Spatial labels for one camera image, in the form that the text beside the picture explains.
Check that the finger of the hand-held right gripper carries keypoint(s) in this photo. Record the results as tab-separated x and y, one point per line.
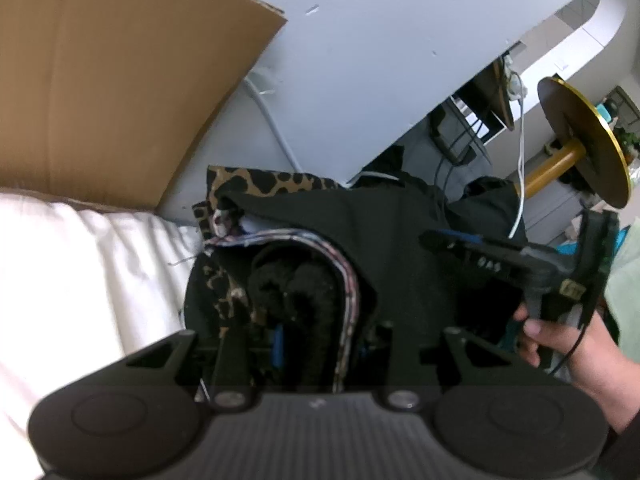
445	241

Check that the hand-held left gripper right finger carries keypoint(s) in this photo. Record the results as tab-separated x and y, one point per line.
402	360

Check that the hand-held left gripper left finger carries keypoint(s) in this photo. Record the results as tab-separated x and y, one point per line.
278	347

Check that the black garment with floral lining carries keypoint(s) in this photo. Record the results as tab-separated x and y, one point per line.
300	290

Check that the person's right forearm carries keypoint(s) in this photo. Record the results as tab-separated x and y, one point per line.
617	410

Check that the black clothes pile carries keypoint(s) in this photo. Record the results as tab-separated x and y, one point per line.
490	200

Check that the person's right hand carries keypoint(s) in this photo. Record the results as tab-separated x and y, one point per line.
580	360

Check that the black metal stand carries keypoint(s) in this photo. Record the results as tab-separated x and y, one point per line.
452	140

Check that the gold round side table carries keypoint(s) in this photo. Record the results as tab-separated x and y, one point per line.
590	135

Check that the leopard print cloth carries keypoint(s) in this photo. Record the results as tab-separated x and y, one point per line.
260	182

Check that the white bear-print blanket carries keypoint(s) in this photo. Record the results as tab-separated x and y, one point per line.
75	285

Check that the brown cardboard sheet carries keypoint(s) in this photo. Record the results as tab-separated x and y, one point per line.
100	85

